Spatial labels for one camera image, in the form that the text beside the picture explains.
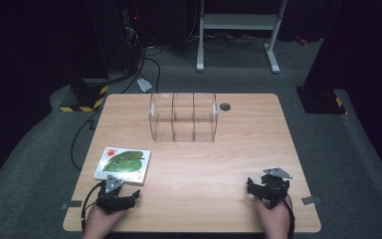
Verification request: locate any black yellow striped stand base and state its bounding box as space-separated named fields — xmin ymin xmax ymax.
xmin=295 ymin=86 xmax=349 ymax=116
xmin=59 ymin=78 xmax=110 ymax=114

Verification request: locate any white book with green leaf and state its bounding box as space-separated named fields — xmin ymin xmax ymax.
xmin=94 ymin=146 xmax=152 ymax=184

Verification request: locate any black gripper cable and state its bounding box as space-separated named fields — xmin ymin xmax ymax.
xmin=283 ymin=197 xmax=296 ymax=239
xmin=81 ymin=182 xmax=104 ymax=233

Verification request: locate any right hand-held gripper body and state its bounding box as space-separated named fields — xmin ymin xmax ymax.
xmin=260 ymin=166 xmax=293 ymax=210

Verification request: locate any small red floor object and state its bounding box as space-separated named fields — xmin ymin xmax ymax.
xmin=293 ymin=34 xmax=310 ymax=47

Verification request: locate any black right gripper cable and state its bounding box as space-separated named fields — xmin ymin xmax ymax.
xmin=283 ymin=197 xmax=296 ymax=239

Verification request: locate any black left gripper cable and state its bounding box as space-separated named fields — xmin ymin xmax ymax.
xmin=81 ymin=182 xmax=104 ymax=233

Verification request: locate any white metal stand frame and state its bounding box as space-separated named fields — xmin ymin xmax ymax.
xmin=195 ymin=0 xmax=288 ymax=75

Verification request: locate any grey tape strip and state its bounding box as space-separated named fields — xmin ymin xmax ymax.
xmin=61 ymin=199 xmax=84 ymax=210
xmin=300 ymin=195 xmax=323 ymax=206

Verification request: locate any black looped floor cable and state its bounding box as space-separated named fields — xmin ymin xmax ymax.
xmin=121 ymin=46 xmax=164 ymax=95

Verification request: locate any light grey floor tape patch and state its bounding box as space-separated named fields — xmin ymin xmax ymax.
xmin=135 ymin=77 xmax=154 ymax=94

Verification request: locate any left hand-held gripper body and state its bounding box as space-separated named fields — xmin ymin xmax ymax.
xmin=95 ymin=174 xmax=127 ymax=214

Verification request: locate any clear acrylic divided organizer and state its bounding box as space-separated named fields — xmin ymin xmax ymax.
xmin=148 ymin=92 xmax=219 ymax=143

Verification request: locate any black equipment tower with cables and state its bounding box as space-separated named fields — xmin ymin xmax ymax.
xmin=118 ymin=0 xmax=147 ymax=76

